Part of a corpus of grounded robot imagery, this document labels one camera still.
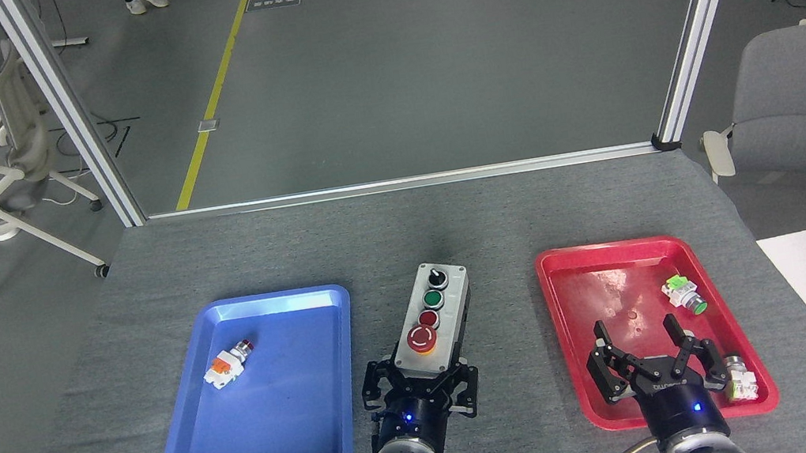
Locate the black post foot bracket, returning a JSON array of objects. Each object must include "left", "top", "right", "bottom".
[{"left": 650, "top": 130, "right": 682, "bottom": 155}]

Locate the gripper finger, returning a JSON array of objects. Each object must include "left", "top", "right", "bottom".
[
  {"left": 580, "top": 315, "right": 650, "bottom": 407},
  {"left": 357, "top": 354, "right": 412, "bottom": 413},
  {"left": 662, "top": 309, "right": 734, "bottom": 399},
  {"left": 431, "top": 359, "right": 486, "bottom": 422}
]

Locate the green push button switch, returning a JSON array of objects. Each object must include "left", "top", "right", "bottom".
[{"left": 659, "top": 270, "right": 710, "bottom": 320}]

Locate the silver frame post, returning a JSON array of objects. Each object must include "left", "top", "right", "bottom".
[
  {"left": 635, "top": 0, "right": 789, "bottom": 148},
  {"left": 0, "top": 0, "right": 148, "bottom": 243}
]

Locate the black floor cable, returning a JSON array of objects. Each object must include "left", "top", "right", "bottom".
[{"left": 49, "top": 114, "right": 147, "bottom": 169}]

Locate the grey floor label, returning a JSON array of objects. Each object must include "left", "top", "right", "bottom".
[{"left": 244, "top": 0, "right": 303, "bottom": 14}]

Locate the silver frame rail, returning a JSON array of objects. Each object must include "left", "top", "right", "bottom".
[{"left": 144, "top": 138, "right": 661, "bottom": 230}]

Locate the grey four-button control box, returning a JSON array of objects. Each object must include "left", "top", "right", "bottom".
[{"left": 380, "top": 256, "right": 483, "bottom": 384}]

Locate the blue plastic tray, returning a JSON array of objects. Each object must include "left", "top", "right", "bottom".
[{"left": 134, "top": 281, "right": 374, "bottom": 453}]

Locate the red plastic tray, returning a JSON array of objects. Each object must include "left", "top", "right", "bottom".
[{"left": 533, "top": 220, "right": 782, "bottom": 444}]

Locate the red push button switch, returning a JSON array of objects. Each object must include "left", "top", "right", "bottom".
[{"left": 199, "top": 338, "right": 261, "bottom": 394}]

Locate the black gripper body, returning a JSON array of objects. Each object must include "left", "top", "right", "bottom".
[
  {"left": 370, "top": 378, "right": 461, "bottom": 453},
  {"left": 629, "top": 348, "right": 733, "bottom": 453}
]

